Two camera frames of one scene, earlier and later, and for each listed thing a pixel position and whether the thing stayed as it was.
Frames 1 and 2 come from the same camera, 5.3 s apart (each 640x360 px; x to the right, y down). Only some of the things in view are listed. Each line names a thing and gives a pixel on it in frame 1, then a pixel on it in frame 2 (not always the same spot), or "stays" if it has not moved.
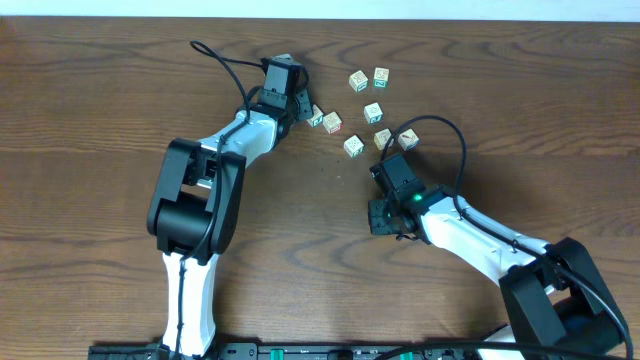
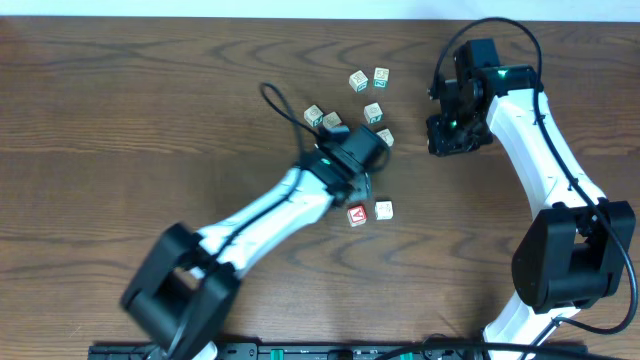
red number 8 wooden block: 332,122 stays
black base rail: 295,351 stays
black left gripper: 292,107 to 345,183
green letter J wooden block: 317,116 stays
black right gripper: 377,224 to 442,146
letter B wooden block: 358,81 stays
